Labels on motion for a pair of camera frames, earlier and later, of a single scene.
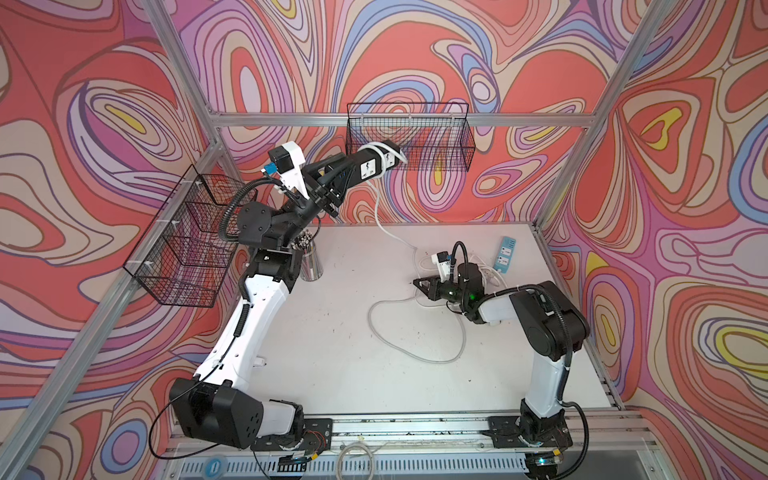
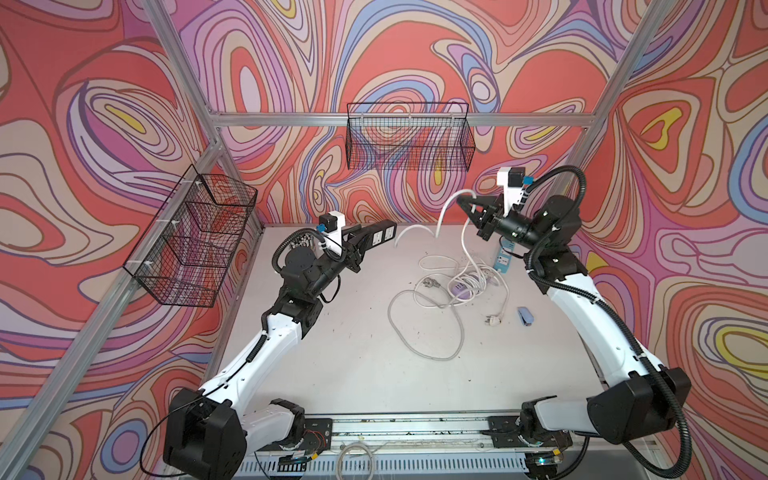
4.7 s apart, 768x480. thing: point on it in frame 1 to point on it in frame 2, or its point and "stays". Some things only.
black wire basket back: x=433 y=136 stays
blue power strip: x=504 y=254 stays
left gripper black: x=318 y=191 to x=349 y=256
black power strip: x=375 y=162 to x=381 y=232
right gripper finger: x=431 y=286 to x=483 y=224
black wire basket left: x=183 y=258 stays
